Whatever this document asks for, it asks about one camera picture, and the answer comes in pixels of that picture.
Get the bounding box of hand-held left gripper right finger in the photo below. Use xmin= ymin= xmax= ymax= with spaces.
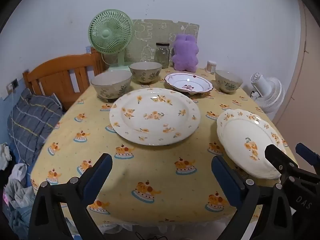
xmin=211 ymin=155 xmax=294 ymax=240

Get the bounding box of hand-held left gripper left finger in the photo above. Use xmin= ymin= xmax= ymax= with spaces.
xmin=28 ymin=153 xmax=113 ymax=240

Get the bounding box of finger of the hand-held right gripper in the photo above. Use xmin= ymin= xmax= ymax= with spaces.
xmin=295 ymin=142 xmax=320 ymax=174
xmin=265 ymin=144 xmax=298 ymax=180

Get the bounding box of scalloped floral plate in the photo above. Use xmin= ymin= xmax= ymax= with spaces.
xmin=216 ymin=109 xmax=288 ymax=180

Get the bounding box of large round floral plate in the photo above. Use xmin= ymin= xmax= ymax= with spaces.
xmin=109 ymin=88 xmax=201 ymax=145

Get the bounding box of small green-flowered bowl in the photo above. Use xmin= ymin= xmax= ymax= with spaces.
xmin=215 ymin=70 xmax=243 ymax=93

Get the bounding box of large grey floral bowl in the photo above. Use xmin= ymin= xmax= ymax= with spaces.
xmin=91 ymin=70 xmax=132 ymax=100

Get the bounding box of red-rimmed white plate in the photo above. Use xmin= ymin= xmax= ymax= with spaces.
xmin=164 ymin=72 xmax=213 ymax=95

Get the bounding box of medium grey floral bowl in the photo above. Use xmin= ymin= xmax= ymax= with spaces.
xmin=129 ymin=62 xmax=163 ymax=84

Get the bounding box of yellow printed tablecloth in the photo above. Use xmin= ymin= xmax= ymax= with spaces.
xmin=30 ymin=66 xmax=299 ymax=224

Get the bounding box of white electric fan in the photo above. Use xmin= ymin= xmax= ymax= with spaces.
xmin=250 ymin=72 xmax=285 ymax=114

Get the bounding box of pile of crumpled clothes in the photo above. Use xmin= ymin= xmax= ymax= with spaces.
xmin=4 ymin=164 xmax=36 ymax=233

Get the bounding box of grey plaid pillow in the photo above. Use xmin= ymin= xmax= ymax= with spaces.
xmin=7 ymin=88 xmax=63 ymax=165

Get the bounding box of white crumpled cloth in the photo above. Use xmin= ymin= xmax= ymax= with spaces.
xmin=0 ymin=143 xmax=12 ymax=171

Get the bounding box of small toothpick jar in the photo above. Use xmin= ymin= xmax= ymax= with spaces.
xmin=206 ymin=60 xmax=217 ymax=74

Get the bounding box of wooden bed headboard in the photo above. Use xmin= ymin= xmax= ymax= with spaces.
xmin=22 ymin=47 xmax=107 ymax=110

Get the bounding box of purple plush toy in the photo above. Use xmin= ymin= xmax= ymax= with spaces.
xmin=171 ymin=33 xmax=200 ymax=71

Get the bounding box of glass jar with dark lid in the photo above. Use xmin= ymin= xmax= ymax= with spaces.
xmin=155 ymin=42 xmax=170 ymax=68

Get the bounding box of green desk fan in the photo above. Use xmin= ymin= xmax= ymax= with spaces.
xmin=88 ymin=9 xmax=134 ymax=71

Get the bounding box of green printed foam mat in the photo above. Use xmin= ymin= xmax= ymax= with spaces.
xmin=124 ymin=19 xmax=200 ymax=68

